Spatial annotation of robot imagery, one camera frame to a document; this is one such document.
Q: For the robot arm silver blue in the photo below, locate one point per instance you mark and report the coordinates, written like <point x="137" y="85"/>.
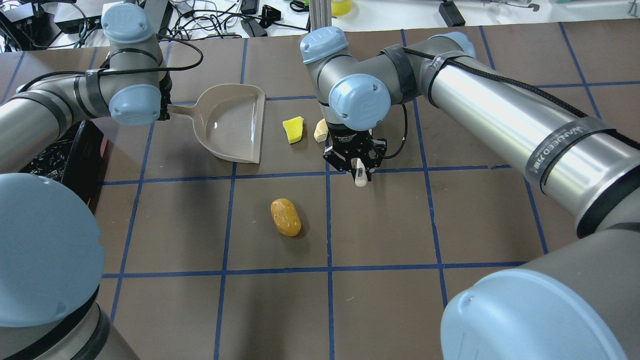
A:
<point x="580" y="302"/>
<point x="51" y="259"/>

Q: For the yellow orange potato toy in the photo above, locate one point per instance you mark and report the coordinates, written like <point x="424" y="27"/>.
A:
<point x="285" y="217"/>

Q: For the black lined trash bin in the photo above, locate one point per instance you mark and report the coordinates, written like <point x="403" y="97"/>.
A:
<point x="75" y="160"/>

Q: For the black power adapter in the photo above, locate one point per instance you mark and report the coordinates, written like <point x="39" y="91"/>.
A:
<point x="450" y="14"/>

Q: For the beige plastic dustpan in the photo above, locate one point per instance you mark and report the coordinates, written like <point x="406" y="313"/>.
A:
<point x="228" y="121"/>

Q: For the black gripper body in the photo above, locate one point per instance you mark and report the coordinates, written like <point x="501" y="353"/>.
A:
<point x="352" y="142"/>

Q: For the pale beige sponge piece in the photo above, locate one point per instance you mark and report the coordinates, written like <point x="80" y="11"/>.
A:
<point x="321" y="131"/>

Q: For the yellow tape roll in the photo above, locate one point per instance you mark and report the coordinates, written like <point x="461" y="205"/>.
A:
<point x="341" y="8"/>

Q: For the beige hand brush black bristles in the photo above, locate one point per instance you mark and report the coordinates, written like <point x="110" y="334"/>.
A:
<point x="360" y="173"/>

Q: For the aluminium frame post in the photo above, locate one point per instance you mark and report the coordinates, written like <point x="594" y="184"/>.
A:
<point x="320" y="14"/>

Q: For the yellow sponge piece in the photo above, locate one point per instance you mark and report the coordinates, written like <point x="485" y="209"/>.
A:
<point x="294" y="129"/>

